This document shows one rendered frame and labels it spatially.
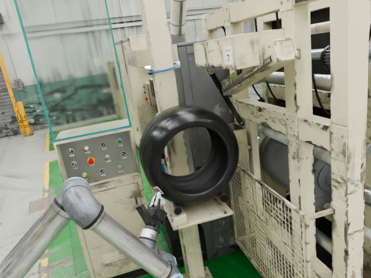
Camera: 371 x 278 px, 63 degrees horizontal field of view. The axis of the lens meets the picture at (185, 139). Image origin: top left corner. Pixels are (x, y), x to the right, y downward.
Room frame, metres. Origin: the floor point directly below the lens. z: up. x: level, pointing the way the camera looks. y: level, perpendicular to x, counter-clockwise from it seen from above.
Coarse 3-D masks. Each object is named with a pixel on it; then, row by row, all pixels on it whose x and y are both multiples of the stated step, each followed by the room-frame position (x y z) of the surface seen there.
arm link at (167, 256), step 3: (159, 249) 1.31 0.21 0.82; (159, 252) 1.29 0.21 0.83; (162, 252) 1.30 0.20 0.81; (165, 252) 1.32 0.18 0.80; (162, 255) 1.28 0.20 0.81; (165, 255) 1.29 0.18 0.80; (168, 255) 1.30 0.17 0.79; (171, 255) 1.32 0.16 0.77; (165, 258) 1.27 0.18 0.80; (168, 258) 1.27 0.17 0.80; (171, 258) 1.29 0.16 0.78; (174, 258) 1.31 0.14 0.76; (174, 261) 1.30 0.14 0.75
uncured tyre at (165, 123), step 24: (168, 120) 1.56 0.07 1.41; (192, 120) 1.55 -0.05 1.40; (216, 120) 1.59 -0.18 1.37; (144, 144) 1.58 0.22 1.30; (216, 144) 1.85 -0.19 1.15; (144, 168) 1.54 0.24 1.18; (216, 168) 1.82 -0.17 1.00; (168, 192) 1.51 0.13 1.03; (192, 192) 1.72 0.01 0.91; (216, 192) 1.57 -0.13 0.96
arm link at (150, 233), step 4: (144, 228) 1.34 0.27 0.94; (148, 228) 1.34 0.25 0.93; (140, 232) 1.34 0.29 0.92; (144, 232) 1.32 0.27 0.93; (148, 232) 1.31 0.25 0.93; (152, 232) 1.32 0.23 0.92; (156, 232) 1.33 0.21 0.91; (140, 236) 1.31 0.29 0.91; (144, 236) 1.30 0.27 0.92; (148, 236) 1.30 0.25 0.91; (152, 236) 1.31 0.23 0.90; (156, 236) 1.32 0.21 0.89
